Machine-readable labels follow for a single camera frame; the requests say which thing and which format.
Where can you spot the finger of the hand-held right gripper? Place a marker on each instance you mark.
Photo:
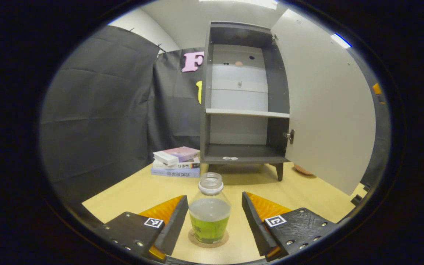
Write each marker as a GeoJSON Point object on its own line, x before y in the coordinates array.
{"type": "Point", "coordinates": [377, 89]}

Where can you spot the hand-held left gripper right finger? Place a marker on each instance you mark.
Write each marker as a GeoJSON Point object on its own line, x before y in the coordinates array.
{"type": "Point", "coordinates": [258, 232]}

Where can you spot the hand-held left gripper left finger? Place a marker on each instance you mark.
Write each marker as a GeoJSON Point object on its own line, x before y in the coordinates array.
{"type": "Point", "coordinates": [175, 228]}

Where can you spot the round cork coaster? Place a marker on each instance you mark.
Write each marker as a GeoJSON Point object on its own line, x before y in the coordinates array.
{"type": "Point", "coordinates": [197, 243]}

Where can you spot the clear bottle with green label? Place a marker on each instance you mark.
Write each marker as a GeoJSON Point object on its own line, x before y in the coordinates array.
{"type": "Point", "coordinates": [209, 221]}

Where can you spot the white cabinet door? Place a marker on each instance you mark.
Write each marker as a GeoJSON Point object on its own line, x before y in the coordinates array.
{"type": "Point", "coordinates": [326, 110]}

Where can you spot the dark grey cabinet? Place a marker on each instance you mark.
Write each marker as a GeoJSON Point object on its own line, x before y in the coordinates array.
{"type": "Point", "coordinates": [241, 151]}

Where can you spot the blue book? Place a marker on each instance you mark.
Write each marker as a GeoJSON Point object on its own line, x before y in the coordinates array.
{"type": "Point", "coordinates": [175, 172]}

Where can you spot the ceiling light panel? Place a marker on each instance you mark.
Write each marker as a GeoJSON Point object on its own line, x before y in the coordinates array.
{"type": "Point", "coordinates": [241, 3]}
{"type": "Point", "coordinates": [341, 40]}

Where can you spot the white book with dark spine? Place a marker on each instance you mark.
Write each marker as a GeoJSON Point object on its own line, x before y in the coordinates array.
{"type": "Point", "coordinates": [186, 164]}

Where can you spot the small white box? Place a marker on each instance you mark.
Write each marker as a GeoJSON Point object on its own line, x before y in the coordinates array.
{"type": "Point", "coordinates": [165, 158]}

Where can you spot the pink book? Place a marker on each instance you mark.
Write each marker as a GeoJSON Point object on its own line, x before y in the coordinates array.
{"type": "Point", "coordinates": [184, 152]}

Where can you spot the pink plush slipper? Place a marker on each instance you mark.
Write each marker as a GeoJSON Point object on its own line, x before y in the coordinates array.
{"type": "Point", "coordinates": [303, 170]}

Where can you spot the small black clip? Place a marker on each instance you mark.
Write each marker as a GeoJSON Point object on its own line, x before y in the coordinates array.
{"type": "Point", "coordinates": [357, 200]}

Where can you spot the black backdrop cloth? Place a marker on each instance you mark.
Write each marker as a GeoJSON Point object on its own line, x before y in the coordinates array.
{"type": "Point", "coordinates": [98, 121]}

